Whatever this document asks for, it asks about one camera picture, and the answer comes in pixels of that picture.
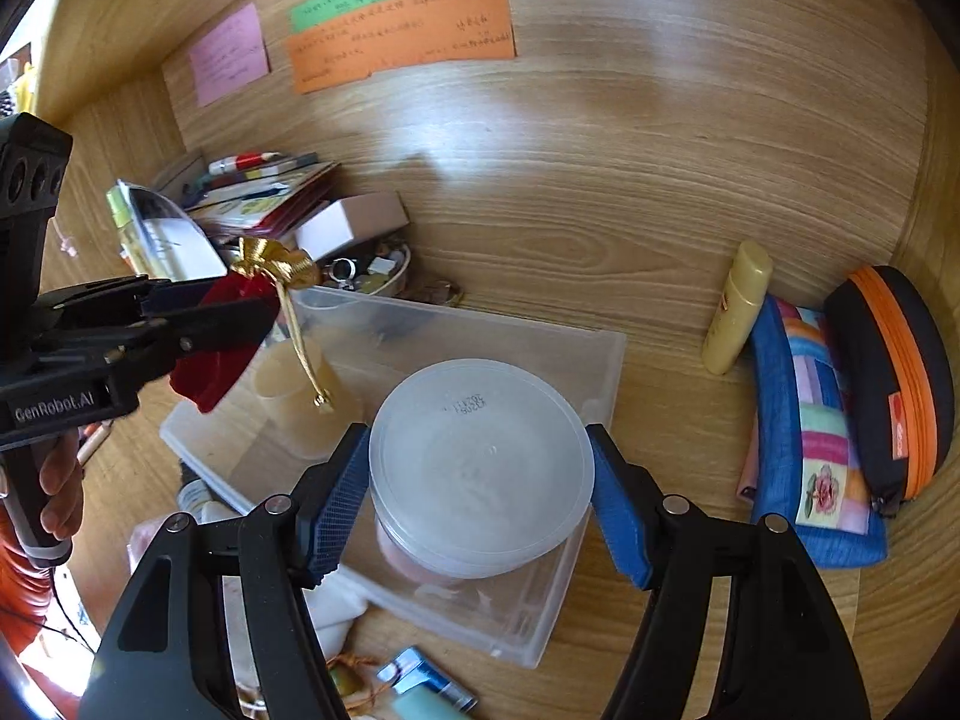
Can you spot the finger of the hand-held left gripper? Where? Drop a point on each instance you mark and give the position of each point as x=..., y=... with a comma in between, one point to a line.
x=112, y=294
x=225, y=330

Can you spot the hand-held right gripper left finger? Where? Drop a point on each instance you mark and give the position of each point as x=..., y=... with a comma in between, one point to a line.
x=341, y=510

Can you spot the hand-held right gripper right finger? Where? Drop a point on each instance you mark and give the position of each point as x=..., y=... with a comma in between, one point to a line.
x=619, y=517

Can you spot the red velvet pouch gold ribbon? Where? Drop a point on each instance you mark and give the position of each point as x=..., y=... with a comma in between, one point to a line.
x=206, y=382

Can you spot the round translucent plastic container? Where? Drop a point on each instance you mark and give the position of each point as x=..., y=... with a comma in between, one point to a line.
x=480, y=465

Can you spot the clear plastic storage box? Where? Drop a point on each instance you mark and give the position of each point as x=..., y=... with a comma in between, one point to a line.
x=525, y=360

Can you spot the person's left hand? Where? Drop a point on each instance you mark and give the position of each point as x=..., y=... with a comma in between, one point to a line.
x=64, y=487

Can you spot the beige stick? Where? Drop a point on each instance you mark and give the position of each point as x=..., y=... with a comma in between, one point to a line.
x=94, y=444

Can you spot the yellow green bottle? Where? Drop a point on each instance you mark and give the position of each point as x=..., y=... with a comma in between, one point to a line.
x=124, y=225

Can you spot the clear bag with white papers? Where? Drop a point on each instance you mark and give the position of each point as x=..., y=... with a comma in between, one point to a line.
x=172, y=240

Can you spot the yellow candle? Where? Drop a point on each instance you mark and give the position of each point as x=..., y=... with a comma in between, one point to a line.
x=285, y=405

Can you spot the stack of notebooks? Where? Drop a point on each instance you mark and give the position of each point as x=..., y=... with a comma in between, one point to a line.
x=262, y=202

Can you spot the small white bottle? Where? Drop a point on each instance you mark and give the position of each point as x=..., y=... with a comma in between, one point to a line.
x=196, y=496

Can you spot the round tray of trinkets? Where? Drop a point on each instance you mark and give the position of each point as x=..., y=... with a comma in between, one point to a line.
x=375, y=274

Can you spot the small white box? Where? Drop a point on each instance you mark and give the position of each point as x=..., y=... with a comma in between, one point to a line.
x=352, y=221

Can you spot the red white pen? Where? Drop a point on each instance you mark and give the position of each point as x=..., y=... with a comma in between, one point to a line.
x=240, y=162

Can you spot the blue patchwork pouch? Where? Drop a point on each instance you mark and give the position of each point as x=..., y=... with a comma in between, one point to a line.
x=814, y=427

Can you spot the mint green tube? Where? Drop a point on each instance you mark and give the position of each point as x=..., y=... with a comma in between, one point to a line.
x=427, y=709

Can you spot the yellow lotion bottle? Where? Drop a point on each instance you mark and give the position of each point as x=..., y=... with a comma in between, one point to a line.
x=735, y=315

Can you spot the pink paper note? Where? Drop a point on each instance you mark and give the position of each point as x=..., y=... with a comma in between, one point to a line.
x=229, y=52

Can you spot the black orange zip case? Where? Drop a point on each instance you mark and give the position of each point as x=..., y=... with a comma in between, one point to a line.
x=862, y=360

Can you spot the orange paper note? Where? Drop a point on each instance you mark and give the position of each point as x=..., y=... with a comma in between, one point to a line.
x=405, y=37

